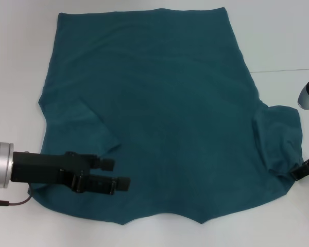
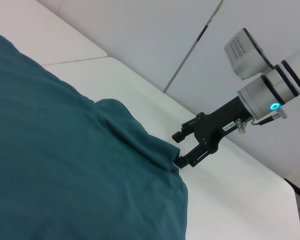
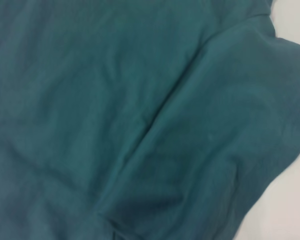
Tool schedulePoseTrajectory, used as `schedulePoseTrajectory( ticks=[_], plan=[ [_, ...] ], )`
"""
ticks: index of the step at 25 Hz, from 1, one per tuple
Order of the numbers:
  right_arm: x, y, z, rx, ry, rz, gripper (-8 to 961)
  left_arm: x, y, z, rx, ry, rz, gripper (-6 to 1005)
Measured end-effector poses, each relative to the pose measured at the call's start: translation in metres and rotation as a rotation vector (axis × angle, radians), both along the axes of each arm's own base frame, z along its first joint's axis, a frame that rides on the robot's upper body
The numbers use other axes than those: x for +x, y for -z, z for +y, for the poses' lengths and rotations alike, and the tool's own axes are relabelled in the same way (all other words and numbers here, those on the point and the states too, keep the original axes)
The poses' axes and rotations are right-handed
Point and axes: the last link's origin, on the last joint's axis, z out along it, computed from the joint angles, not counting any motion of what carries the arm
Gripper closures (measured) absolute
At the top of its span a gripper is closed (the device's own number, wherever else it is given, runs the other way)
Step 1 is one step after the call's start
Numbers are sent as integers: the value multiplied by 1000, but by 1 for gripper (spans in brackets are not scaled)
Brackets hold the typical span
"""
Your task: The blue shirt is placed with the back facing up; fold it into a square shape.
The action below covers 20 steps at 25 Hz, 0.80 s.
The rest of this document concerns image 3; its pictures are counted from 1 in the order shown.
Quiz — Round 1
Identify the blue shirt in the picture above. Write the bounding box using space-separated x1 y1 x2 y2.
0 0 300 240

